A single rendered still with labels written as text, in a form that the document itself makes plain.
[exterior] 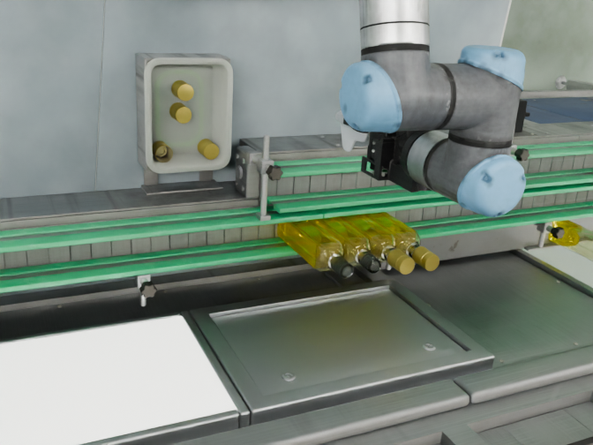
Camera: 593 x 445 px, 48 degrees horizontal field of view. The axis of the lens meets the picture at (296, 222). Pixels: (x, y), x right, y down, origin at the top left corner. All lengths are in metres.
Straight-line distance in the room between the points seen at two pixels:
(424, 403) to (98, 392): 0.51
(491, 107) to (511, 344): 0.71
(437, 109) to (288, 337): 0.63
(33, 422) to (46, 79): 0.64
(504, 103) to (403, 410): 0.52
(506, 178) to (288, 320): 0.62
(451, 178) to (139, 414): 0.57
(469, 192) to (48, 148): 0.87
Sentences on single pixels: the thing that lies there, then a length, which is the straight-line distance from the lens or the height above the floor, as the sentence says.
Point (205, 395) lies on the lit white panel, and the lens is 1.09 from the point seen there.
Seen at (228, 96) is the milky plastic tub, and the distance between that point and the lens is 1.36.
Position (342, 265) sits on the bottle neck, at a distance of 1.23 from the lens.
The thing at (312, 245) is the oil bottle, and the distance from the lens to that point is 1.28.
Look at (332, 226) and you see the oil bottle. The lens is 1.35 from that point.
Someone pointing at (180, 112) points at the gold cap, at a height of 0.81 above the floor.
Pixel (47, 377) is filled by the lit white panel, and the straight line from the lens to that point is 1.16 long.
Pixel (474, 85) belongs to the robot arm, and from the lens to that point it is 0.78.
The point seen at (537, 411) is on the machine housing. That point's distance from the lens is 1.24.
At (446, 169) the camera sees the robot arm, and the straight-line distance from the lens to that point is 0.84.
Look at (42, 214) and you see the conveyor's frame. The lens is 1.32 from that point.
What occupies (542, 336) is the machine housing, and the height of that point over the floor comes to 1.24.
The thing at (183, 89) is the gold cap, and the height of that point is 0.81.
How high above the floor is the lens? 2.10
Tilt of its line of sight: 57 degrees down
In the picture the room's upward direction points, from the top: 129 degrees clockwise
